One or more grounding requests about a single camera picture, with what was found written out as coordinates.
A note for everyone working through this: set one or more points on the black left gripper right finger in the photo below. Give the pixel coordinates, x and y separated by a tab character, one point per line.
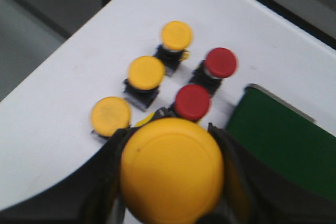
254	193

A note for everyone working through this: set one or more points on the red push button middle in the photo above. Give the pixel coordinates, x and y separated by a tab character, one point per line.
192	102

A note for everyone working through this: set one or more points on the red push button far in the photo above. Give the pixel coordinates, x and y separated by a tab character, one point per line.
218	64

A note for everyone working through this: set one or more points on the yellow mushroom push button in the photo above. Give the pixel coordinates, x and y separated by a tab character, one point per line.
172	171

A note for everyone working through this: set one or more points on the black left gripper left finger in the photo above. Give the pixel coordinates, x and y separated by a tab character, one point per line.
91	194

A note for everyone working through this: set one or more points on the green conveyor belt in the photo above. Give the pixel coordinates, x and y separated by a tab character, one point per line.
285	139

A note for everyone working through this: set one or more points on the red push button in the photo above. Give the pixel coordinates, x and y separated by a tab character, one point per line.
218	64
192	102

